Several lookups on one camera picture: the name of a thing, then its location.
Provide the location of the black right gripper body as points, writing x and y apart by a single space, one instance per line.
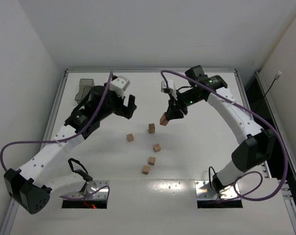
177 107

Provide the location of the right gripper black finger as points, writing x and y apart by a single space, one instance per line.
171 110
178 115

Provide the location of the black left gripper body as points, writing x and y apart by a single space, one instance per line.
122 107

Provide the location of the striped wooden block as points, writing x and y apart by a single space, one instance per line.
163 120

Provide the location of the long wooden block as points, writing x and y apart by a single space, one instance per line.
151 128

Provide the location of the translucent grey plastic bin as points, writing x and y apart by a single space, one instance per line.
85 86

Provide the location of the small wooden cube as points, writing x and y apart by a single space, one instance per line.
130 137
146 169
156 147
151 160

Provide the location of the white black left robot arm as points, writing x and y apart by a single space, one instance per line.
27 185

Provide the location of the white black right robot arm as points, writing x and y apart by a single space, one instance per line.
255 143

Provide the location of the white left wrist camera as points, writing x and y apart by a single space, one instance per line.
119 84

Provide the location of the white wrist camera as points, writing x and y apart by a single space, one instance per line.
119 84
168 87

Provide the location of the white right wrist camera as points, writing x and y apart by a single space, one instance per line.
168 87

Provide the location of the aluminium table frame rail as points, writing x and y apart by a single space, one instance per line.
116 70

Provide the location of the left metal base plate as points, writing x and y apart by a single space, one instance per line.
97 190

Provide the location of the metal base plate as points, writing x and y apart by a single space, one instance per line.
205 193
97 190

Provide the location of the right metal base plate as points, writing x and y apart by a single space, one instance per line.
205 193

